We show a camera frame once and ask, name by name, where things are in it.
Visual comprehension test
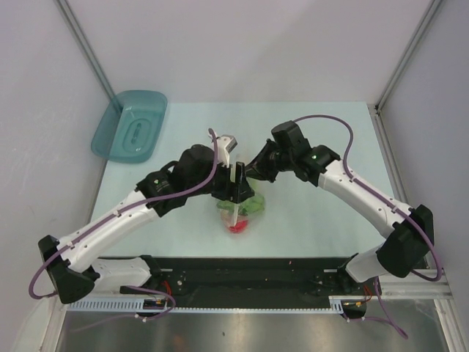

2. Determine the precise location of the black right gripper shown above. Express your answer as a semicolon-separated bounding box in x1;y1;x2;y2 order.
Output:
245;139;295;183

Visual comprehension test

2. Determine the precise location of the red fake tomato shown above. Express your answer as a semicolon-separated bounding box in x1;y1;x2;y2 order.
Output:
228;220;249;234

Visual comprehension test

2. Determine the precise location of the front aluminium rail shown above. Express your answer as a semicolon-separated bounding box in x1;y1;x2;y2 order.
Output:
53;267;454;298

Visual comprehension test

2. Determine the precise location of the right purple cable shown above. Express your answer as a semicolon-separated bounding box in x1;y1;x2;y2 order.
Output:
289;114;446;338

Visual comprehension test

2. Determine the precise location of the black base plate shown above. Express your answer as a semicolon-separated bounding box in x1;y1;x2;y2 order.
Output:
73;256;429;320

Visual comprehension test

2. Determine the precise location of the white cable duct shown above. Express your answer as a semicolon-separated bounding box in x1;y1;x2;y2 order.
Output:
67;297;344;315

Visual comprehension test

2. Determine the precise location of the left aluminium corner post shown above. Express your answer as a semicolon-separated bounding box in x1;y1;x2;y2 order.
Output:
53;0;115;100

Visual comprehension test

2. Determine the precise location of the teal plastic bin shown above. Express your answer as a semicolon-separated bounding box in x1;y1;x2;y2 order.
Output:
91;90;168;164

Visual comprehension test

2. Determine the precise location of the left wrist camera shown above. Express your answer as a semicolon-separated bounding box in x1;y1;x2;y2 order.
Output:
217;135;237;167

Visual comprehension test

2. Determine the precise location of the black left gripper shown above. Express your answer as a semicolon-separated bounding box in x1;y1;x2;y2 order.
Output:
187;158;254;204

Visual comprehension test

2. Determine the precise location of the aluminium corner post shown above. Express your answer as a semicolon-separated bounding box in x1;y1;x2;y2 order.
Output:
53;0;115;100
374;0;446;112

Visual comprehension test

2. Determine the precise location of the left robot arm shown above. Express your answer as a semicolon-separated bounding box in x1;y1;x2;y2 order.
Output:
38;136;254;304

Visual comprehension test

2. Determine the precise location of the clear polka dot zip bag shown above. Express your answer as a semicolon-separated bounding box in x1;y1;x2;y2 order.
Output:
214;157;267;238

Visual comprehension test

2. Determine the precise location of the right aluminium corner post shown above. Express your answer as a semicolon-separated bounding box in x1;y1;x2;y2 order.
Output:
374;0;446;112

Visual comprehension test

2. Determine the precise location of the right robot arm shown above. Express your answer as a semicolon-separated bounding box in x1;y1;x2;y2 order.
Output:
246;121;434;294

